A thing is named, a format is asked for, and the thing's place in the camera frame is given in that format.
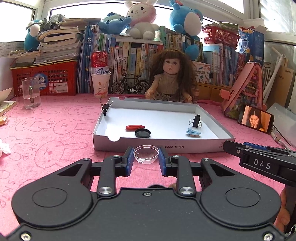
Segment blue hair clip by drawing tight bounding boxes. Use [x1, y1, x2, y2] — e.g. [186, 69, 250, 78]
[186, 127, 201, 138]

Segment clear glass mug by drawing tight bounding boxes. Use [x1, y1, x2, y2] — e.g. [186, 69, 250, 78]
[21, 77, 41, 110]

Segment red crayon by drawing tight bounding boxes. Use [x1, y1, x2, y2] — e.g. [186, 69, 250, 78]
[125, 124, 146, 131]

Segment red plastic crate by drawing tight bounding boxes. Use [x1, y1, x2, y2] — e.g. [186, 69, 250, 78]
[10, 61, 79, 96]

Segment green packet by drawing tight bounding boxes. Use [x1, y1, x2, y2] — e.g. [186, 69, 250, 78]
[218, 22, 240, 30]

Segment white plastic pipe frame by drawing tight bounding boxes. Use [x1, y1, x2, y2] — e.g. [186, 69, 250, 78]
[264, 46, 289, 102]

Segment white grid board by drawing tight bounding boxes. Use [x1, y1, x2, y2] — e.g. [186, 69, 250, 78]
[0, 42, 26, 57]

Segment yellow wooden desk organizer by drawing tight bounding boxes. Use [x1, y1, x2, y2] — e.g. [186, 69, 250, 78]
[196, 82, 232, 101]

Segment dark grey stuffed toy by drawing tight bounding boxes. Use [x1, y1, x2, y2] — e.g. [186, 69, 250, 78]
[42, 14, 66, 30]

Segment white cable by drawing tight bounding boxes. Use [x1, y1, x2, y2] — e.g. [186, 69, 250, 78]
[272, 125, 296, 151]

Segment miniature black bicycle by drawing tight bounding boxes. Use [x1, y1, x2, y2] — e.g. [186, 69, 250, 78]
[111, 73, 151, 95]

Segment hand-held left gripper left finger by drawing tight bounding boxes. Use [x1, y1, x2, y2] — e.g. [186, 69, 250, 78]
[57, 146, 135, 197]

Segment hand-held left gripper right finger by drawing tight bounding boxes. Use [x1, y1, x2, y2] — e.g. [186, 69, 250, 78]
[158, 146, 236, 197]

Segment large blue plush toy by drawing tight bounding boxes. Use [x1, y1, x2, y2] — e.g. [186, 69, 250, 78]
[169, 0, 204, 59]

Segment black round lid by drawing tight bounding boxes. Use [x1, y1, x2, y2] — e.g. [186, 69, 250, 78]
[135, 128, 151, 139]

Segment grey cardboard box lid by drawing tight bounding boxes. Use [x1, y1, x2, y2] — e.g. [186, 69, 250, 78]
[92, 97, 236, 154]

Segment white printed cardboard box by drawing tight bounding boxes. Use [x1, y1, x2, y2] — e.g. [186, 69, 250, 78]
[191, 61, 211, 84]

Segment pink triangular pencil case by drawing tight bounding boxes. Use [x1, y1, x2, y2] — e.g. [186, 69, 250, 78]
[220, 61, 267, 120]

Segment row of upright books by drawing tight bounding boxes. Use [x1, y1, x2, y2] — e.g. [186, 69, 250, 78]
[77, 24, 273, 93]

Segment grey flat board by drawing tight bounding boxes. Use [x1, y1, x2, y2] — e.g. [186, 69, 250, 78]
[266, 103, 296, 149]

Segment brown-haired doll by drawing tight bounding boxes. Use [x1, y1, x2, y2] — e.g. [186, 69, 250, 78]
[144, 49, 200, 103]

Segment person's right hand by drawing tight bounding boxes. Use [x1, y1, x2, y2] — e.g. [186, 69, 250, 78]
[277, 186, 291, 229]

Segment pink rabbit-print tablecloth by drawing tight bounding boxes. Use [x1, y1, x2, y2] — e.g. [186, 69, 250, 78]
[0, 93, 296, 232]

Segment black binder clip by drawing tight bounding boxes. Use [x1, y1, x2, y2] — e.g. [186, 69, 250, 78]
[188, 114, 203, 128]
[99, 98, 114, 116]

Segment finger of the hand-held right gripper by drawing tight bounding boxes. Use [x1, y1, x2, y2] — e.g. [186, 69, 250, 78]
[243, 142, 296, 158]
[223, 140, 250, 160]

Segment pink bunny plush toy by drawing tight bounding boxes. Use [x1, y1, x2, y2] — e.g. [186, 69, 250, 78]
[125, 0, 160, 40]

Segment open book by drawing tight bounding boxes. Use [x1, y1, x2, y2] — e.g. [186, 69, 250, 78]
[0, 101, 18, 116]

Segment clear plastic dome lid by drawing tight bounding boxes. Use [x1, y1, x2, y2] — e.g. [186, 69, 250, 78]
[133, 145, 160, 165]

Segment red beer can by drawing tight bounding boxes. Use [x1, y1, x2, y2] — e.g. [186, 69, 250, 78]
[91, 50, 110, 75]

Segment stack of books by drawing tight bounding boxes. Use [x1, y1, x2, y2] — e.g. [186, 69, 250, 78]
[8, 19, 102, 67]

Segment black smartphone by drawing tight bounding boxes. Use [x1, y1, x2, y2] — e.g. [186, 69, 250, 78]
[238, 105, 275, 134]

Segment white shelf board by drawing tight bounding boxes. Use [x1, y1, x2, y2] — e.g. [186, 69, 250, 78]
[116, 35, 163, 45]

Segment crumpled white tissue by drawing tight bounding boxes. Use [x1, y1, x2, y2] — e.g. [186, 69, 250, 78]
[0, 139, 11, 155]

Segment white window frame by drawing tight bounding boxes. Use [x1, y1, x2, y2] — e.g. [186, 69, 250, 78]
[0, 0, 296, 44]

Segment blue and white plush toy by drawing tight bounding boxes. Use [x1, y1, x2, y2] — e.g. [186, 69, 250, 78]
[24, 20, 45, 52]

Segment blue plush toy lying down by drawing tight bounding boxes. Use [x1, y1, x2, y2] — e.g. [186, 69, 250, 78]
[97, 13, 132, 35]

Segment blue paper bag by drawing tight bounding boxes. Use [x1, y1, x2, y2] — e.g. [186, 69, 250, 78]
[239, 27, 265, 67]

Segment red plastic basket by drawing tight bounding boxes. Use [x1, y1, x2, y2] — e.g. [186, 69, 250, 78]
[202, 25, 241, 48]

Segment white cat paper cup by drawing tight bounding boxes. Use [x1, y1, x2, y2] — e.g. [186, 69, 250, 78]
[91, 71, 111, 98]

